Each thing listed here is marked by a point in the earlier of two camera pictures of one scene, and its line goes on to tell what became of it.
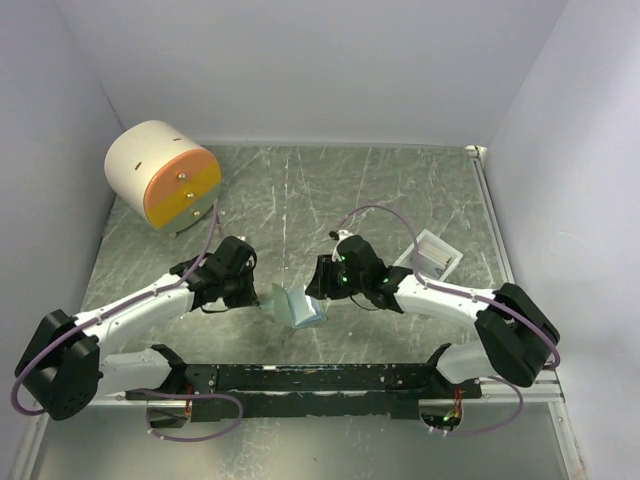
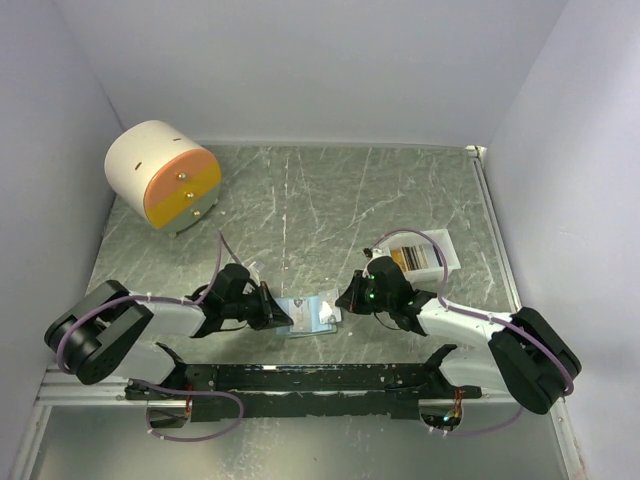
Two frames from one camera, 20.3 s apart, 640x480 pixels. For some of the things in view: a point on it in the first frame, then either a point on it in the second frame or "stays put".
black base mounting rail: (217, 392) stays put
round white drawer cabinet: (159, 172) stays put
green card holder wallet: (294, 305) to (318, 328)
